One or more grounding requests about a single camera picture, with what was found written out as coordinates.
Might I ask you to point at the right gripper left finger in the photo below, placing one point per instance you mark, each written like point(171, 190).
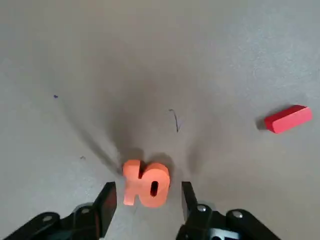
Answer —
point(100, 215)

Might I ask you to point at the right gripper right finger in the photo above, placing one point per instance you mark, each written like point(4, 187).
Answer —
point(195, 217)

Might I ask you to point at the red rectangular block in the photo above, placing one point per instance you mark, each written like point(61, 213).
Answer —
point(287, 120)

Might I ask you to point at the orange number ten piece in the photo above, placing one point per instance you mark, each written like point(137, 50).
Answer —
point(132, 180)

